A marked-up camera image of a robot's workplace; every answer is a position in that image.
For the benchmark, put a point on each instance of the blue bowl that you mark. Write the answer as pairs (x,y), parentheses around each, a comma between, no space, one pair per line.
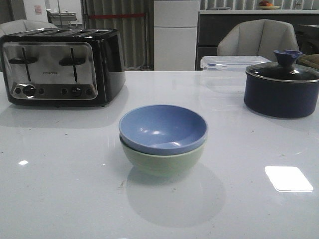
(163,129)

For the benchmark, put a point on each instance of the green bowl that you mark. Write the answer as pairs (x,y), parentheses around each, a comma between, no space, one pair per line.
(163,165)

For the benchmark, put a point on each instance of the clear plastic food container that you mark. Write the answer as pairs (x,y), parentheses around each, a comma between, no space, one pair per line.
(219,72)

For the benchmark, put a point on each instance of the white refrigerator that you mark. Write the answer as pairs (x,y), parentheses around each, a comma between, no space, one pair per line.
(175,34)

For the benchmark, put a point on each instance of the red barrier belt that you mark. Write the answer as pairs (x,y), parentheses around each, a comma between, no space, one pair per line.
(115,16)

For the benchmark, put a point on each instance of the dark blue pot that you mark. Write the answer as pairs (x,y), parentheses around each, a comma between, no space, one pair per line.
(281,99)

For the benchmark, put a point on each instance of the black and chrome toaster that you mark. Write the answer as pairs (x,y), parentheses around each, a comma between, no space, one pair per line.
(62,67)

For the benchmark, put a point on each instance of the beige armchair right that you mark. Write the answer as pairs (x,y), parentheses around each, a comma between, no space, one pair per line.
(258,38)

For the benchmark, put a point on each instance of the beige armchair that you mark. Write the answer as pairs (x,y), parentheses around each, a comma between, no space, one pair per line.
(23,25)
(258,38)

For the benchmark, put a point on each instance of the glass pot lid blue knob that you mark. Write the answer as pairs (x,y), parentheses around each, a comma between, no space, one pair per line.
(284,69)

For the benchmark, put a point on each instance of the fruit plate on counter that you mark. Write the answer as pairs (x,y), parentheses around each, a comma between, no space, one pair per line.
(266,5)

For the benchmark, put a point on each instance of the olive green cushion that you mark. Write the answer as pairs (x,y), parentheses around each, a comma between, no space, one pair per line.
(309,60)

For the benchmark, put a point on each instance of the beige armchair left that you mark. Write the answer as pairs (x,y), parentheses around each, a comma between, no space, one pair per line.
(23,25)

